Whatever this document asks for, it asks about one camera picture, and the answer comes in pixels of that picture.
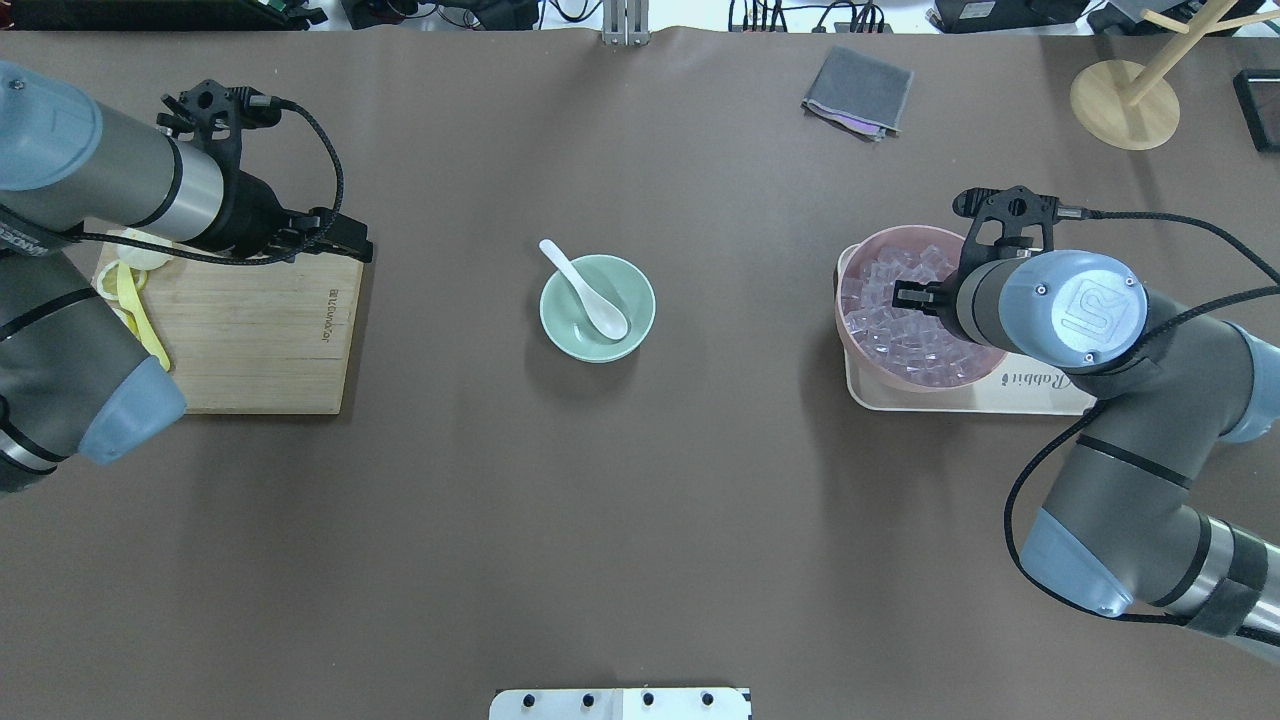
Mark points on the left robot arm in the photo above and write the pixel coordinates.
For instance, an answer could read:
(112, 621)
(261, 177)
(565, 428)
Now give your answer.
(75, 381)

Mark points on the white ceramic spoon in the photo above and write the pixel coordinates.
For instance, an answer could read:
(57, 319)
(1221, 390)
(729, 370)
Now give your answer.
(605, 317)

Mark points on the pink bowl of ice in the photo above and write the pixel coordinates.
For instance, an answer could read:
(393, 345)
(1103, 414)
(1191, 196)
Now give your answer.
(902, 348)

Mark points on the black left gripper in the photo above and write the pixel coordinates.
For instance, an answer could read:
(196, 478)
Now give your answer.
(252, 213)

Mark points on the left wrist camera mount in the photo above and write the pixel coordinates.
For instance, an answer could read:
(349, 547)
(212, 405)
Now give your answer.
(214, 117)

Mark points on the wooden mug tree stand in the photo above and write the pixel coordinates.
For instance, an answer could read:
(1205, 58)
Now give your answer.
(1131, 106)

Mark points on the grey folded cloth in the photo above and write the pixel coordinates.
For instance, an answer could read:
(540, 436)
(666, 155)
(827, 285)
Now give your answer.
(859, 93)

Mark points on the bamboo cutting board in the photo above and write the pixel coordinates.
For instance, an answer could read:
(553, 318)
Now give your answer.
(270, 339)

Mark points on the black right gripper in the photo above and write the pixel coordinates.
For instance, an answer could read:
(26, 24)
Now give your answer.
(915, 296)

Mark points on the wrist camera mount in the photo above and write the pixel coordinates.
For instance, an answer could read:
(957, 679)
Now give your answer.
(1026, 219)
(214, 117)

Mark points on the beige serving tray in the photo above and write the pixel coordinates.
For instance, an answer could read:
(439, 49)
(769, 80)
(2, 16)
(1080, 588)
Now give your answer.
(1019, 385)

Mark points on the yellow lemon squeezer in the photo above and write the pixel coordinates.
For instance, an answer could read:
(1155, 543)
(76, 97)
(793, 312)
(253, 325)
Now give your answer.
(121, 282)

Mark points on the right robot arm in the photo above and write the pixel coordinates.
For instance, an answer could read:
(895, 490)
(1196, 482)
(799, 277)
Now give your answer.
(1169, 384)

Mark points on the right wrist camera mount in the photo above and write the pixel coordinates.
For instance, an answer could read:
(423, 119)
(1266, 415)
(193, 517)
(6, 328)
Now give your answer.
(1026, 219)

